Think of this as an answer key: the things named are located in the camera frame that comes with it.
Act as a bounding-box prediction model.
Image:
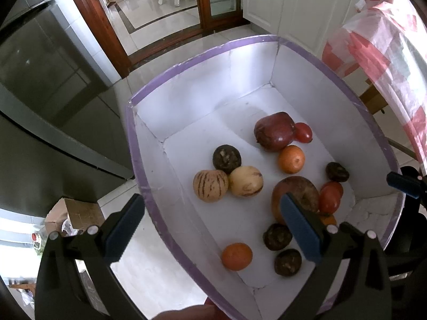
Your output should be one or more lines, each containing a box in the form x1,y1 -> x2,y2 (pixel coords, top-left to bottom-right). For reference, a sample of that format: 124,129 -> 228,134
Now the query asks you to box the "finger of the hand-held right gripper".
386,166 -> 427,205

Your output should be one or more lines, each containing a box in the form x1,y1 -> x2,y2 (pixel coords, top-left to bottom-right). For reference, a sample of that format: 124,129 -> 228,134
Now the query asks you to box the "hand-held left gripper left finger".
34,193 -> 146,320

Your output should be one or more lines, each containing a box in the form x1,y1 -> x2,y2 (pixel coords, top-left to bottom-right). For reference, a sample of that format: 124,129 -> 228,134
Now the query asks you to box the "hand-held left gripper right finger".
278,192 -> 392,320

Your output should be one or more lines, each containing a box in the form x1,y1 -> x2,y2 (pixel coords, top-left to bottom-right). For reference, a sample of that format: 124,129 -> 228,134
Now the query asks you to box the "dark brown water chestnut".
274,248 -> 302,277
212,144 -> 242,174
325,162 -> 350,183
262,223 -> 293,250

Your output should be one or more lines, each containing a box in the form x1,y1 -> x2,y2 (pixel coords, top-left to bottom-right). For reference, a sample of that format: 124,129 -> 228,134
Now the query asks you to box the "red-brown apple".
271,175 -> 320,225

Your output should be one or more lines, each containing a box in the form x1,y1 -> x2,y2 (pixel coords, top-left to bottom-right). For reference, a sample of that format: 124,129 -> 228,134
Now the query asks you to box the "red tomato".
318,181 -> 344,215
294,122 -> 313,144

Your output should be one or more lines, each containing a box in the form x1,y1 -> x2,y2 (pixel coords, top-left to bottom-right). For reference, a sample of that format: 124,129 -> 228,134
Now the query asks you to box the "dark red apple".
254,111 -> 296,153

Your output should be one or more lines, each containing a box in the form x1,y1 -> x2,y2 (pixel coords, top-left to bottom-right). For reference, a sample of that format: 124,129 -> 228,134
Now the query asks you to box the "white foam box purple rim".
125,34 -> 406,320

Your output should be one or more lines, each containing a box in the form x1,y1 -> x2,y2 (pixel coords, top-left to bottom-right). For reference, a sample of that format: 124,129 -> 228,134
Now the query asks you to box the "open cardboard box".
44,198 -> 105,238

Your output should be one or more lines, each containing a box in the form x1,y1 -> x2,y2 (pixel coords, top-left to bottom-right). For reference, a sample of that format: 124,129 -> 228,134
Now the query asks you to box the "clear plastic bag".
62,218 -> 79,237

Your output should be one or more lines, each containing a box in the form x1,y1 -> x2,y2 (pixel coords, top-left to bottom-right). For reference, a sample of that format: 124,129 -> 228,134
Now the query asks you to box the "reddish brown stool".
157,303 -> 227,320

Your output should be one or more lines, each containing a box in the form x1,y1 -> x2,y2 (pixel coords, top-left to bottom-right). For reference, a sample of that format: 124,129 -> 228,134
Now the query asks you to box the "red white checked tablecloth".
322,0 -> 427,177

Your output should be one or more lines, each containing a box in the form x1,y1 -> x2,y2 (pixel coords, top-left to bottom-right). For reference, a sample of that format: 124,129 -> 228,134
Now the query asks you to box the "dark grey refrigerator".
0,0 -> 136,212

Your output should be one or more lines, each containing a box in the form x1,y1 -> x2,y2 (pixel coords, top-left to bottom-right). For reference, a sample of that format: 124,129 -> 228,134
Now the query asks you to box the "white cabinet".
243,0 -> 366,57

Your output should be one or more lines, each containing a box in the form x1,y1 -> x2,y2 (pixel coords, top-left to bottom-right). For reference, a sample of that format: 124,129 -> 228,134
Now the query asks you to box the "wooden framed glass door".
193,0 -> 246,31

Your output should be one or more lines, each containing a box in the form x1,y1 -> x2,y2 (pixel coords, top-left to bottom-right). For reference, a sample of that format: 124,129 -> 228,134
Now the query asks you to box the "brown wooden door frame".
61,0 -> 131,79

